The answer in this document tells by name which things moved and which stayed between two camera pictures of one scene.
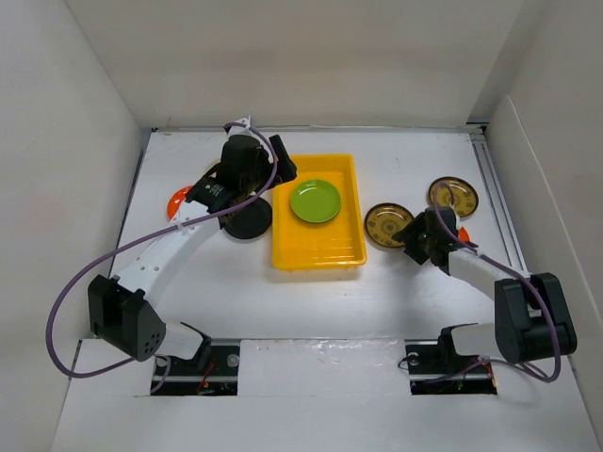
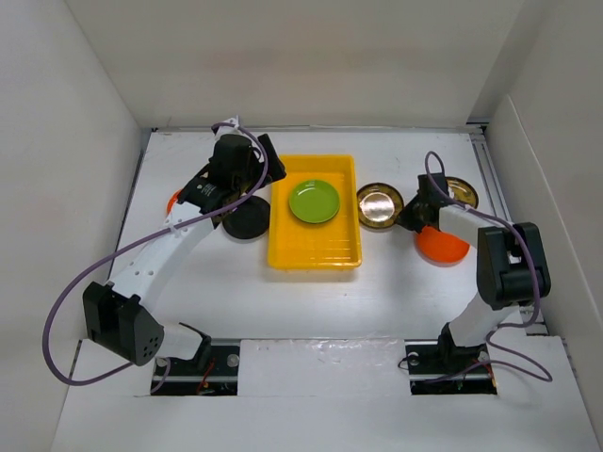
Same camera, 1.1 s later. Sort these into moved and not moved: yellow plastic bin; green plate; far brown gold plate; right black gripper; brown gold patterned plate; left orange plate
Moved: right black gripper; brown gold patterned plate
Not moved: green plate; yellow plastic bin; far brown gold plate; left orange plate
